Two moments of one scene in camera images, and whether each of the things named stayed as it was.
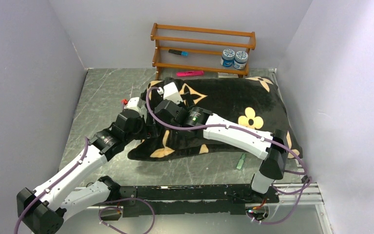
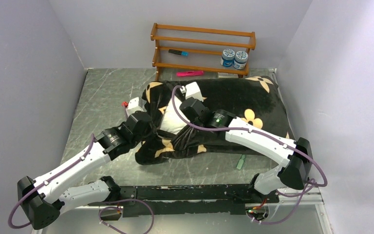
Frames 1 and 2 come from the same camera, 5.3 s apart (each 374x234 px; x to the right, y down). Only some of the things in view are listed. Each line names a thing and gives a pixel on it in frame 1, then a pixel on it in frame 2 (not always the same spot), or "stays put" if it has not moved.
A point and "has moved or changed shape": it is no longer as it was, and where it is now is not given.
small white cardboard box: x=221 y=74 stays put
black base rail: x=138 y=200 stays put
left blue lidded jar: x=227 y=57 stays put
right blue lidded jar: x=240 y=59 stays put
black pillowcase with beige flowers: x=246 y=101 has moved or changed shape
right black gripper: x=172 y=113 -> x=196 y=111
